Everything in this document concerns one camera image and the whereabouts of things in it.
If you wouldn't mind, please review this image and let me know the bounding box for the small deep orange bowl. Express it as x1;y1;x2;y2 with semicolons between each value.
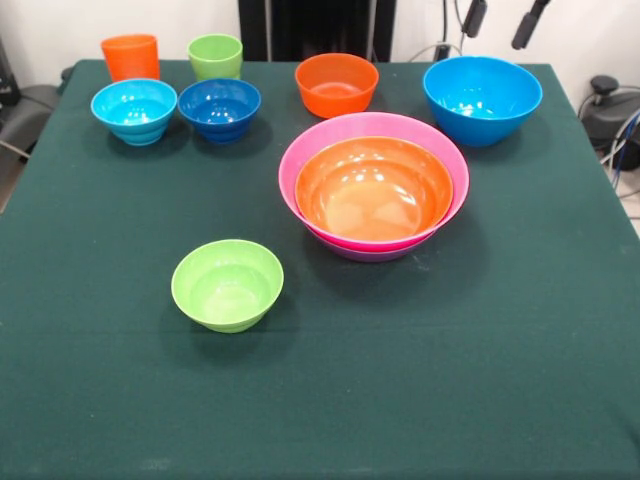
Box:
294;53;380;120

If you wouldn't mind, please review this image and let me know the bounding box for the small dark blue bowl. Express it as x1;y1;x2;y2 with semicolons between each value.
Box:
177;78;262;146

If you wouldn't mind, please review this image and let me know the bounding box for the wide orange bowl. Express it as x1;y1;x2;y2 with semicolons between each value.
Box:
294;136;455;242

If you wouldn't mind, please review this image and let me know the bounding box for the large pink bowl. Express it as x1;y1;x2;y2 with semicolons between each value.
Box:
278;111;471;253

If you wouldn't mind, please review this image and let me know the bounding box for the green cup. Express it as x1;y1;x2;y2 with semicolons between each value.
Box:
187;33;244;82

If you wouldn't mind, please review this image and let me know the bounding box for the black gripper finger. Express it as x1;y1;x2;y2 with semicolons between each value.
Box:
460;0;489;39
510;0;552;51

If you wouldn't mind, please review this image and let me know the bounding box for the small light blue bowl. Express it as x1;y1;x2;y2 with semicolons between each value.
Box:
90;78;179;147

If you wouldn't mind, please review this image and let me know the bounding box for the medium blue bowl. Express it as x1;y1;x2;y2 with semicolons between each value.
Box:
422;55;544;148

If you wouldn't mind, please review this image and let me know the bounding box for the grey wheeled floor base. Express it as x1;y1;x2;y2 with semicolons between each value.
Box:
0;84;64;151
579;74;640;151

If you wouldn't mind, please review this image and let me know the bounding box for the tangle of floor cables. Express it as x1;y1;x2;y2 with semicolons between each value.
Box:
598;107;640;221

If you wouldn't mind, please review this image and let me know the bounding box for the orange cup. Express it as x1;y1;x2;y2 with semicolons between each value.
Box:
100;33;161;83

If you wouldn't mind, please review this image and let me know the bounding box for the dark green tablecloth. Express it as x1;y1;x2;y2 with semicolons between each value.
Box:
0;59;640;480

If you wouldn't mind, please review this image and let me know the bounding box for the purple bowl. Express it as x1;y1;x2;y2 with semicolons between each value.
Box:
312;230;434;264

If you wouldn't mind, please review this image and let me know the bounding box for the small green bowl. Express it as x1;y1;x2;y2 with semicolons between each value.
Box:
170;238;285;334

